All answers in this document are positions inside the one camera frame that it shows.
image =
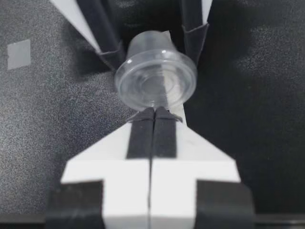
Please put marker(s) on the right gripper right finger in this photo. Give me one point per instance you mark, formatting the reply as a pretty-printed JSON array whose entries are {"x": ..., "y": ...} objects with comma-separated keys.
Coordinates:
[{"x": 195, "y": 171}]

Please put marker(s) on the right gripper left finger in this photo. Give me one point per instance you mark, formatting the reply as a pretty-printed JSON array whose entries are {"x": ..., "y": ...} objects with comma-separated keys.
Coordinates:
[{"x": 100, "y": 171}]

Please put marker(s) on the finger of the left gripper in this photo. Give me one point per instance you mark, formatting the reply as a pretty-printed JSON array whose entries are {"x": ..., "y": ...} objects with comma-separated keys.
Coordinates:
[
  {"x": 95, "y": 26},
  {"x": 194, "y": 28}
]

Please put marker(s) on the small clear plastic cup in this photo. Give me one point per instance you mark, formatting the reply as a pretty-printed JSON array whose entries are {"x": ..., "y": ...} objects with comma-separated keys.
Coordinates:
[{"x": 155, "y": 86}]

